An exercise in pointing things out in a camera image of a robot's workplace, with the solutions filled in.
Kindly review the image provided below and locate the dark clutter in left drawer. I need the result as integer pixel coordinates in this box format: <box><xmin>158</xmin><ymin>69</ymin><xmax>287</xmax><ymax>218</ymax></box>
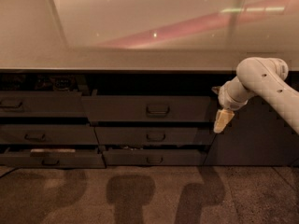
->
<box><xmin>0</xmin><ymin>74</ymin><xmax>78</xmax><ymax>91</ymax></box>

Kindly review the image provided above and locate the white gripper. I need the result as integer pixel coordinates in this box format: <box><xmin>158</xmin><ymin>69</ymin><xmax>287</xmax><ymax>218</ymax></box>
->
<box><xmin>212</xmin><ymin>79</ymin><xmax>255</xmax><ymax>133</ymax></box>

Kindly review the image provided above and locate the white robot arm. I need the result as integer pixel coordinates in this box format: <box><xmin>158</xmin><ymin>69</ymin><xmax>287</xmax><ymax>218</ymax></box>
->
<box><xmin>214</xmin><ymin>57</ymin><xmax>299</xmax><ymax>134</ymax></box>

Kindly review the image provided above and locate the dark drawer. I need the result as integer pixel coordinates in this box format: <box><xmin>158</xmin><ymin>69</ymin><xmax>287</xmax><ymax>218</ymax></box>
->
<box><xmin>95</xmin><ymin>127</ymin><xmax>215</xmax><ymax>146</ymax></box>
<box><xmin>0</xmin><ymin>149</ymin><xmax>106</xmax><ymax>169</ymax></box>
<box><xmin>103</xmin><ymin>149</ymin><xmax>206</xmax><ymax>166</ymax></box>
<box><xmin>82</xmin><ymin>95</ymin><xmax>217</xmax><ymax>122</ymax></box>
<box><xmin>0</xmin><ymin>124</ymin><xmax>98</xmax><ymax>145</ymax></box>
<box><xmin>0</xmin><ymin>91</ymin><xmax>85</xmax><ymax>118</ymax></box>

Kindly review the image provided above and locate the light flat item in drawer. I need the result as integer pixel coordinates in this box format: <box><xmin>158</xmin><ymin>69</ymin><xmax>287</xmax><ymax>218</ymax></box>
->
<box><xmin>31</xmin><ymin>148</ymin><xmax>76</xmax><ymax>153</ymax></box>

